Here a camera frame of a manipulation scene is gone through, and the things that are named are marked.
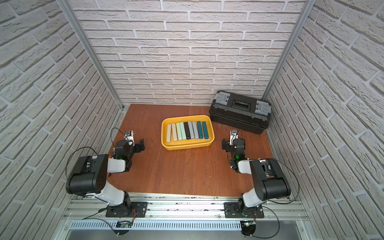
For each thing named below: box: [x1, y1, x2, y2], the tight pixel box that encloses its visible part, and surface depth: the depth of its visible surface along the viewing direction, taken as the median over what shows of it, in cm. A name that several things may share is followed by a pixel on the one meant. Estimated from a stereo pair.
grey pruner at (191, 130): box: [187, 121, 195, 139], surface depth 103 cm
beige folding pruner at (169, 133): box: [166, 124, 172, 143], surface depth 102 cm
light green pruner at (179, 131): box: [176, 122, 182, 141], surface depth 102 cm
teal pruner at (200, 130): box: [197, 121, 204, 139], surface depth 105 cm
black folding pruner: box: [184, 122, 191, 140], surface depth 103 cm
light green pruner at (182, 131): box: [179, 122, 187, 140], surface depth 103 cm
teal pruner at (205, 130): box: [202, 121, 209, 139], surface depth 105 cm
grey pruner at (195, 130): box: [192, 121, 199, 139], surface depth 105 cm
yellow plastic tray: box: [161, 114, 215, 151], surface depth 102 cm
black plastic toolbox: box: [209, 90, 272, 135], surface depth 99 cm
